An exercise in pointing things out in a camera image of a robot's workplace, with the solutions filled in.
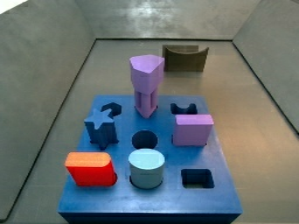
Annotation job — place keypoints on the purple rectangular block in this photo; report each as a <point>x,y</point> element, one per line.
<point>192,130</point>

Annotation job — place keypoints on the dark blue star block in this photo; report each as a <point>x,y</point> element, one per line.
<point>102,128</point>

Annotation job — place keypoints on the tall purple pentagon block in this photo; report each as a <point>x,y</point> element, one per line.
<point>148,75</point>

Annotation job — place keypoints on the light blue cylinder block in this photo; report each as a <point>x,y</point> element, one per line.
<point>148,168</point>

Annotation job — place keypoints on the black curved holder stand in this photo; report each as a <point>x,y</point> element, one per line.
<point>185,58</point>

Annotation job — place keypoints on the blue shape sorter base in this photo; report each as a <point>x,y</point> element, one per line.
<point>197,194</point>

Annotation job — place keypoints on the red rounded block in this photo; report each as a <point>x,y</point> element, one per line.
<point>92,168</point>

